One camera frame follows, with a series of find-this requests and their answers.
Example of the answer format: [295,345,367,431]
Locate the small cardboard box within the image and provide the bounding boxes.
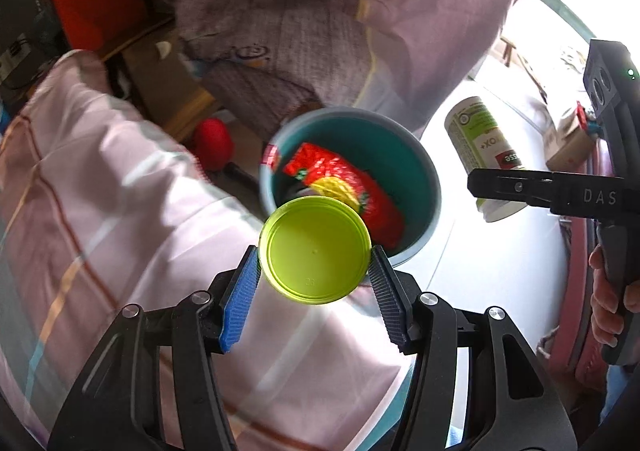
[544,103,598,172]

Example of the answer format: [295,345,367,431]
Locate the white bottle with green label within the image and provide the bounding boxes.
[444,96,527,224]

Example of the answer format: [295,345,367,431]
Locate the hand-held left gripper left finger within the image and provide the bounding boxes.
[47,245,262,451]

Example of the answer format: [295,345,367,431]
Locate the red snack packet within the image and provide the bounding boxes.
[282,142,406,250]

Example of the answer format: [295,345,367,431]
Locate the pink cloth with yellow stripe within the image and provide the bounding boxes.
[357,0,539,142]

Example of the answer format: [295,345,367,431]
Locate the brown cardboard box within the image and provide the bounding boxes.
[102,15,223,144]

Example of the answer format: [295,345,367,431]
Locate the lime green lidded can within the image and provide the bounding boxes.
[259,196,373,305]

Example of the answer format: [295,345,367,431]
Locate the grey patterned cloth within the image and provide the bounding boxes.
[120,0,382,132]

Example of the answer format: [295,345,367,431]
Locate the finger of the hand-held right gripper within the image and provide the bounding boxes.
[467,168,555,210]

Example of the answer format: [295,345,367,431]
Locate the teal round bin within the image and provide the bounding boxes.
[258,107,443,268]

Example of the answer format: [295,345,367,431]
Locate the dark electronic device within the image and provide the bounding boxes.
[0,28,53,84]

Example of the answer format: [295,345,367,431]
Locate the person's blue jeans leg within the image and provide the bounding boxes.
[600,366,631,426]

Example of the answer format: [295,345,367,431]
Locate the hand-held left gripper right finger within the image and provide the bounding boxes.
[369,246,578,451]

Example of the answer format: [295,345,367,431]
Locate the pink striped bedsheet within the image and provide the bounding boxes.
[0,50,417,451]

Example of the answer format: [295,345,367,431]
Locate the red ball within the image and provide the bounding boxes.
[193,118,235,172]

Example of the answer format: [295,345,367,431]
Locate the person's right hand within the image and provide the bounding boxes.
[590,248,640,347]

